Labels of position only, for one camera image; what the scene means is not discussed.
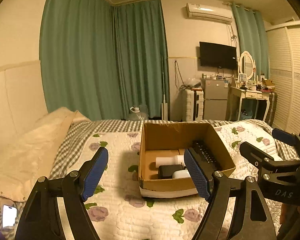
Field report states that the black keyboard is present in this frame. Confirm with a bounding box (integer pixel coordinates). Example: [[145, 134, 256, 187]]
[[193, 140, 220, 171]]

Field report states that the white bottle red cap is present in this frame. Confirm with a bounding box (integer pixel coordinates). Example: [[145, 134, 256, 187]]
[[172, 169, 190, 179]]

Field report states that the white cylindrical bottle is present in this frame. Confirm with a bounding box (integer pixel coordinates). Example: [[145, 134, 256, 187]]
[[155, 155, 185, 168]]

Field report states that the black rectangular box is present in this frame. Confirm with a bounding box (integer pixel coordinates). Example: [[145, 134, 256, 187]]
[[158, 164, 184, 179]]

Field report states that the white smartphone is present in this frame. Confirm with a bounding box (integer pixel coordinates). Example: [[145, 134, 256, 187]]
[[2, 205, 17, 228]]

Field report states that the cream pillow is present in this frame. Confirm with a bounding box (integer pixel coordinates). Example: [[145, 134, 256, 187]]
[[0, 107, 89, 202]]

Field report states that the white dressing table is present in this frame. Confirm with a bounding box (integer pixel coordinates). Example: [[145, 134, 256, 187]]
[[226, 87, 278, 126]]

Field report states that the silver mini fridge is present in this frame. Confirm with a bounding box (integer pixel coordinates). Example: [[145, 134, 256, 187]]
[[201, 79, 228, 120]]

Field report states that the white suitcase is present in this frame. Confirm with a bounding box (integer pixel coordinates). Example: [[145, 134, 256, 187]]
[[181, 88, 204, 122]]

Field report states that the oval white vanity mirror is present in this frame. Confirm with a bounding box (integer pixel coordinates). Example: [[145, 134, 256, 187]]
[[238, 51, 256, 81]]

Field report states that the brown cardboard box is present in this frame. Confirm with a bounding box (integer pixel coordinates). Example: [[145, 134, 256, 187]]
[[138, 122, 236, 198]]

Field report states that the white mop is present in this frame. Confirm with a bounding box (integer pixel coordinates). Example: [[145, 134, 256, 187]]
[[161, 56, 168, 121]]

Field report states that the clear water jug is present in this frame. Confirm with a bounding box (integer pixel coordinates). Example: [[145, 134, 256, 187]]
[[127, 105, 148, 121]]

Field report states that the green curtain right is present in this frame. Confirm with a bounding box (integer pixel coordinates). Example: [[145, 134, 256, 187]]
[[231, 2, 270, 79]]

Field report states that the green curtain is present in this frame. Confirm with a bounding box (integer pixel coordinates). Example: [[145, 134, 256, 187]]
[[39, 0, 169, 120], [231, 2, 270, 79]]

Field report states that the white air conditioner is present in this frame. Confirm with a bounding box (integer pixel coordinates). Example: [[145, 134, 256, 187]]
[[186, 3, 233, 24]]

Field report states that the green curtain left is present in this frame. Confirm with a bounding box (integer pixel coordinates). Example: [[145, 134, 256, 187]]
[[39, 0, 169, 120]]

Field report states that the black wall television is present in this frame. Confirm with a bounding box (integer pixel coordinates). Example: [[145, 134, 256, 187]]
[[199, 42, 237, 70]]

